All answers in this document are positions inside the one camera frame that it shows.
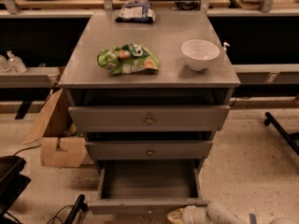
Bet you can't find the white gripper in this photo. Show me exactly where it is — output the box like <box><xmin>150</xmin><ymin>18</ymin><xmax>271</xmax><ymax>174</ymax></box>
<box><xmin>167</xmin><ymin>205</ymin><xmax>209</xmax><ymax>224</ymax></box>

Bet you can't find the grey bottom drawer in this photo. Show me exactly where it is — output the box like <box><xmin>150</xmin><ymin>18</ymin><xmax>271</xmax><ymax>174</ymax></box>
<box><xmin>89</xmin><ymin>160</ymin><xmax>207</xmax><ymax>215</ymax></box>

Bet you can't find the grey drawer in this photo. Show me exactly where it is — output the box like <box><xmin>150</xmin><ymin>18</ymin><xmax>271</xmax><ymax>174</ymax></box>
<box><xmin>86</xmin><ymin>132</ymin><xmax>213</xmax><ymax>160</ymax></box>
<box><xmin>89</xmin><ymin>160</ymin><xmax>207</xmax><ymax>215</ymax></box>
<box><xmin>67</xmin><ymin>89</ymin><xmax>231</xmax><ymax>133</ymax></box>

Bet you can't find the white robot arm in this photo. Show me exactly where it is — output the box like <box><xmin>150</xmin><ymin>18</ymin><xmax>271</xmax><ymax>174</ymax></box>
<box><xmin>167</xmin><ymin>202</ymin><xmax>257</xmax><ymax>224</ymax></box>

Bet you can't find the grey middle drawer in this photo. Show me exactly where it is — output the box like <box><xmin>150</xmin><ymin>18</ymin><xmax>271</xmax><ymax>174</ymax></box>
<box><xmin>86</xmin><ymin>132</ymin><xmax>213</xmax><ymax>160</ymax></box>

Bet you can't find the grey drawer cabinet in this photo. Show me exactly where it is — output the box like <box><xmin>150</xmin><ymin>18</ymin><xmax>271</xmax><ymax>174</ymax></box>
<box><xmin>59</xmin><ymin>10</ymin><xmax>240</xmax><ymax>169</ymax></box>

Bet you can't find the grey top drawer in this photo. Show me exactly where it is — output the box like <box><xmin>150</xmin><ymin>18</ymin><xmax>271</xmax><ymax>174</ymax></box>
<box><xmin>67</xmin><ymin>89</ymin><xmax>231</xmax><ymax>133</ymax></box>

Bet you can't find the blue tape marker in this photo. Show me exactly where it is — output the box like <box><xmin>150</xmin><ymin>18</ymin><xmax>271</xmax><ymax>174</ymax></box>
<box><xmin>249</xmin><ymin>214</ymin><xmax>257</xmax><ymax>224</ymax></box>

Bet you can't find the cardboard box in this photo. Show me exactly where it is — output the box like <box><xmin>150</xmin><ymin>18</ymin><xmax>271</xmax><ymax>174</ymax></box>
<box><xmin>23</xmin><ymin>90</ymin><xmax>88</xmax><ymax>168</ymax></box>

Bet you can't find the black chair base leg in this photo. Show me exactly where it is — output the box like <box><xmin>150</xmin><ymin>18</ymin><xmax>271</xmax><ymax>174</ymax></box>
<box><xmin>263</xmin><ymin>112</ymin><xmax>299</xmax><ymax>156</ymax></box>

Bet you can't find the green chip bag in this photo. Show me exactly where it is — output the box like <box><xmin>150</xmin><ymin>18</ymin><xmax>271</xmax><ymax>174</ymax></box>
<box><xmin>97</xmin><ymin>43</ymin><xmax>160</xmax><ymax>75</ymax></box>

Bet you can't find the white bowl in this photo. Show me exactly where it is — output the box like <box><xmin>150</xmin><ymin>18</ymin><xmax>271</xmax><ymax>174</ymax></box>
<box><xmin>181</xmin><ymin>39</ymin><xmax>220</xmax><ymax>71</ymax></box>

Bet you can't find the black tray stack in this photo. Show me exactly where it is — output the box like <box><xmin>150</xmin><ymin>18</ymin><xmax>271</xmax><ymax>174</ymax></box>
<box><xmin>0</xmin><ymin>156</ymin><xmax>31</xmax><ymax>224</ymax></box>

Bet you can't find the white pump bottle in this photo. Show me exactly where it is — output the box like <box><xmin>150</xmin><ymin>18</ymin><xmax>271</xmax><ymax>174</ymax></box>
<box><xmin>222</xmin><ymin>42</ymin><xmax>230</xmax><ymax>60</ymax></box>

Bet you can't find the blue white snack bag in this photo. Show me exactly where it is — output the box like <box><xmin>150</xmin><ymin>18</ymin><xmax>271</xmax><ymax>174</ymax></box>
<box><xmin>115</xmin><ymin>1</ymin><xmax>156</xmax><ymax>23</ymax></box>

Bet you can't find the clear sanitizer bottle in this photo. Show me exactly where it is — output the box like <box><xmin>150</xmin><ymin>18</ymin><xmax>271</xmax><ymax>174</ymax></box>
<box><xmin>7</xmin><ymin>50</ymin><xmax>27</xmax><ymax>74</ymax></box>

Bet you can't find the black handle with cable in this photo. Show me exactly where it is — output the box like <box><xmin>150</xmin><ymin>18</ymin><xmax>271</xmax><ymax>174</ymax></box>
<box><xmin>47</xmin><ymin>194</ymin><xmax>88</xmax><ymax>224</ymax></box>

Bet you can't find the black floor cable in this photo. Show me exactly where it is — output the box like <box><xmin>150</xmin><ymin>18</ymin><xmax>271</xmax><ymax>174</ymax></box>
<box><xmin>12</xmin><ymin>144</ymin><xmax>42</xmax><ymax>157</ymax></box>

